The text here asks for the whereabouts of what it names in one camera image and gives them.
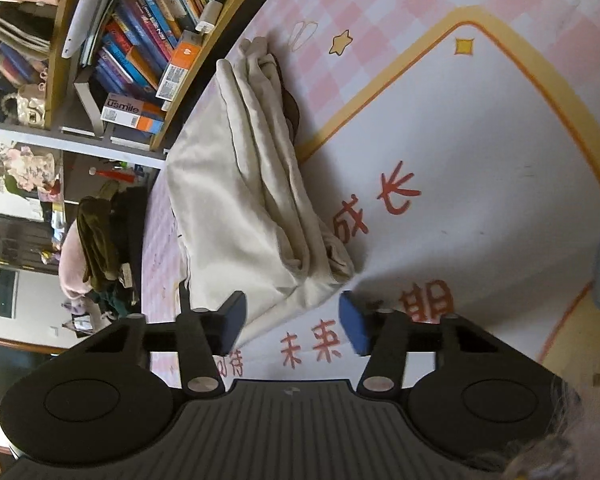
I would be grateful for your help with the cream t-shirt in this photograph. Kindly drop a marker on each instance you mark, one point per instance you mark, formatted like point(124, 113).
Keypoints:
point(230, 200)

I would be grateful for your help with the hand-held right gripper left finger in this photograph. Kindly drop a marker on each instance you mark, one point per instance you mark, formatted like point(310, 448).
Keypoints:
point(232, 320)

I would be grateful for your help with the red cone figurine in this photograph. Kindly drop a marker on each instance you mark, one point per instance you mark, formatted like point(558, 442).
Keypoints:
point(115, 174)

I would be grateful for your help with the pink plush pillow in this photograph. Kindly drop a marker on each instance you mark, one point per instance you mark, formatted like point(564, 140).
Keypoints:
point(72, 265)

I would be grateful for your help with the white charger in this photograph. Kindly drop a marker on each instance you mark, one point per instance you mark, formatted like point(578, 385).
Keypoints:
point(209, 16)

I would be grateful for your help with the pink white flower arrangement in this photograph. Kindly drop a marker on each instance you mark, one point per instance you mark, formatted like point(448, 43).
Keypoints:
point(25, 170)

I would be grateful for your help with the row of colourful books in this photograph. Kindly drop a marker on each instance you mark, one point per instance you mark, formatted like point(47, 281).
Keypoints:
point(140, 25)

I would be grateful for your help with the tall orange white box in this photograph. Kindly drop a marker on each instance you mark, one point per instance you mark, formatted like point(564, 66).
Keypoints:
point(130, 112)

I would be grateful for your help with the curved wooden shelf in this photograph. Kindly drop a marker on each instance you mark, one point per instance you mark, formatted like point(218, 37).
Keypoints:
point(232, 12)

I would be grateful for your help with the flat orange white box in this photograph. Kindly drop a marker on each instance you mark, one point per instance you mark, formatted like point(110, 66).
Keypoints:
point(177, 70)

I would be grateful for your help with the white shelf post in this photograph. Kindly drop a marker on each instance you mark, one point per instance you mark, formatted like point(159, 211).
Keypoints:
point(80, 145)

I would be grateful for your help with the olive green garment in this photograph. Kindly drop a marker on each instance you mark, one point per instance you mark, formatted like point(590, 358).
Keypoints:
point(95, 240)

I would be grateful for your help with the pink printed desk mat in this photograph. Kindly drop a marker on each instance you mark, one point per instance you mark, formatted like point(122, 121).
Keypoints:
point(480, 160)

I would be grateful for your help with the white curved panel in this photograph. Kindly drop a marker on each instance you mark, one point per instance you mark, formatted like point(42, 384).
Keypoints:
point(87, 5)

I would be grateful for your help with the white pearl handbag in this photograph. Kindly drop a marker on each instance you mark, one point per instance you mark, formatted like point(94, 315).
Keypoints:
point(25, 107)

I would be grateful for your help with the dark clothes pile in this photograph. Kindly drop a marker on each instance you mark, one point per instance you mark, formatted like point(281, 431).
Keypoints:
point(130, 230)

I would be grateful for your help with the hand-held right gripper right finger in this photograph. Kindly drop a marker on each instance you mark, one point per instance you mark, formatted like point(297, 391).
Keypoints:
point(352, 322)

